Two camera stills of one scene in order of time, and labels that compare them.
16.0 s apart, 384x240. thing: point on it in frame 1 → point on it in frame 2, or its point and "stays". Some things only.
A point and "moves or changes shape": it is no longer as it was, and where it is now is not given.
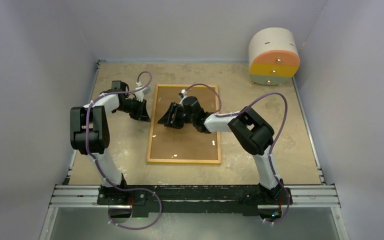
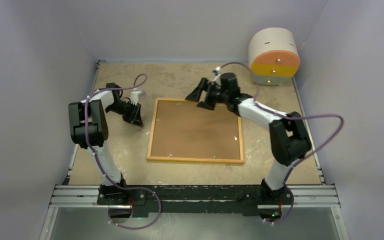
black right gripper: (168, 119) → (207, 104)
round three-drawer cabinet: (274, 56) stays
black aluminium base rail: (158, 197) stays
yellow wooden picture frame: (181, 161) moves or changes shape
